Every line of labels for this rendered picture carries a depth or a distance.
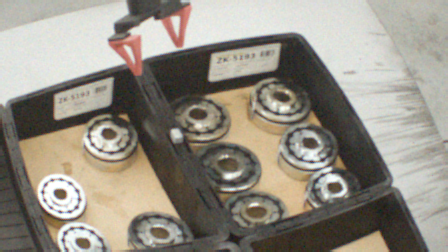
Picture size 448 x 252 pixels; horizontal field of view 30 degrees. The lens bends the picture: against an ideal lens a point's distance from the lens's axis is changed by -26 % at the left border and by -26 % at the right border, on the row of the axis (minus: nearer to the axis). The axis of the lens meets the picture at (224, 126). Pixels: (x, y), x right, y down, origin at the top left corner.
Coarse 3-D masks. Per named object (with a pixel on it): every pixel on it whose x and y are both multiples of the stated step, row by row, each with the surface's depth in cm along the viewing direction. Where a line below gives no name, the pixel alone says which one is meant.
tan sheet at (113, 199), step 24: (24, 144) 166; (48, 144) 167; (72, 144) 168; (48, 168) 162; (72, 168) 163; (96, 168) 164; (144, 168) 166; (96, 192) 160; (120, 192) 161; (144, 192) 162; (96, 216) 156; (120, 216) 157; (120, 240) 153
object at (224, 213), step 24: (192, 48) 173; (216, 48) 173; (312, 48) 177; (144, 72) 167; (168, 120) 160; (360, 120) 164; (384, 168) 157; (216, 192) 150; (360, 192) 152; (288, 216) 148; (240, 240) 145
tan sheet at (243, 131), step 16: (288, 80) 185; (224, 96) 180; (240, 96) 180; (240, 112) 178; (240, 128) 175; (256, 128) 175; (240, 144) 172; (256, 144) 173; (272, 144) 173; (272, 160) 170; (336, 160) 172; (272, 176) 168; (288, 176) 168; (272, 192) 165; (288, 192) 165; (288, 208) 163
